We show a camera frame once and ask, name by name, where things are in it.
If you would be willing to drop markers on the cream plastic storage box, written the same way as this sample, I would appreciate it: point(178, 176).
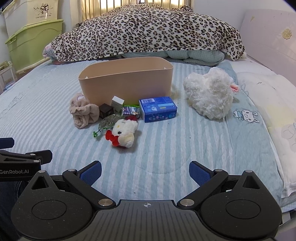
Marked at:
point(27, 14)

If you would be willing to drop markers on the small white box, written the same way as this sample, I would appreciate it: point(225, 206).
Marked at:
point(116, 103)

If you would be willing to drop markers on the green plastic storage box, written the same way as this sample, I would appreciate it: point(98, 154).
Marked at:
point(30, 44)

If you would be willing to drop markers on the pink headboard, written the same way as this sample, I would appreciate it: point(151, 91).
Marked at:
point(266, 41)

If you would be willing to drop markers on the white cat plush toy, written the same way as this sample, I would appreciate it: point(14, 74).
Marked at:
point(123, 129)

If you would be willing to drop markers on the white pillow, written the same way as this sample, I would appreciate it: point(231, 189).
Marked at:
point(277, 111)

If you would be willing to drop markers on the person's jeans leg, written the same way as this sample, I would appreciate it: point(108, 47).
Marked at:
point(8, 192)

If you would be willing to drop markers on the dark brown cube box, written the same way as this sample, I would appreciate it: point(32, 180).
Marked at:
point(105, 111)

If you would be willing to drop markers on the beige plastic storage bin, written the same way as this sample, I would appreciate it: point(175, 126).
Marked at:
point(127, 81)

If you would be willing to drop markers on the blue striped bed sheet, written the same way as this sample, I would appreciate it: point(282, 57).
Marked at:
point(161, 150)

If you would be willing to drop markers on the white fluffy plush toy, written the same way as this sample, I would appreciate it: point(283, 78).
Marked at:
point(208, 95)

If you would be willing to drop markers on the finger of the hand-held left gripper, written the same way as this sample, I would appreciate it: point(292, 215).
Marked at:
point(27, 156)
point(6, 142)

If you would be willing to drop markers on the yellow striped curtain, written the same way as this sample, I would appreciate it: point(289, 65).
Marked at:
point(97, 8)

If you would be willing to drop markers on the beige folded cloth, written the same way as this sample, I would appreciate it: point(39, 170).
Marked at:
point(83, 113)

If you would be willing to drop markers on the light blue rabbit print blanket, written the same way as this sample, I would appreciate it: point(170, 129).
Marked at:
point(245, 129)

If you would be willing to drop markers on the green glass leaf ornament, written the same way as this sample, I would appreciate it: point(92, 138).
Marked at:
point(106, 121)

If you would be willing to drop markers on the teal checked quilt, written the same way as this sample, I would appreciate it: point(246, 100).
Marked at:
point(196, 56)

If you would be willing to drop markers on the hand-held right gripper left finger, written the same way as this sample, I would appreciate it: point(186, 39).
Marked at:
point(91, 173)

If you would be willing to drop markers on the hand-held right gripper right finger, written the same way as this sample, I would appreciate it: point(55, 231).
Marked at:
point(200, 173)

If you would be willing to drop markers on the pink patterned cloth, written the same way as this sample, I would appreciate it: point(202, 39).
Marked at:
point(47, 52)

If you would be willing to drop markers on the blue cardboard box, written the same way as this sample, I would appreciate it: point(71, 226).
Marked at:
point(159, 111)

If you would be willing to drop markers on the small green box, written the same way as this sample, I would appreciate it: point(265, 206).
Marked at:
point(130, 110)

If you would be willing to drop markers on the white rack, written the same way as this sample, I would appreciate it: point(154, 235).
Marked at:
point(4, 76)

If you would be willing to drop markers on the leopard print blanket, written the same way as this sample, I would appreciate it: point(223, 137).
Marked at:
point(150, 30)

